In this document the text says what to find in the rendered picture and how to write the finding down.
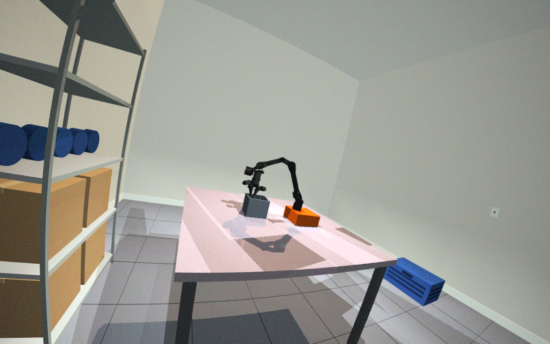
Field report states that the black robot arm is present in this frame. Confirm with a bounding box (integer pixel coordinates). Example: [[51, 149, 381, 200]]
[[244, 157, 304, 211]]

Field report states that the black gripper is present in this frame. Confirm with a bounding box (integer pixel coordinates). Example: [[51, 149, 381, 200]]
[[242, 176, 266, 197]]

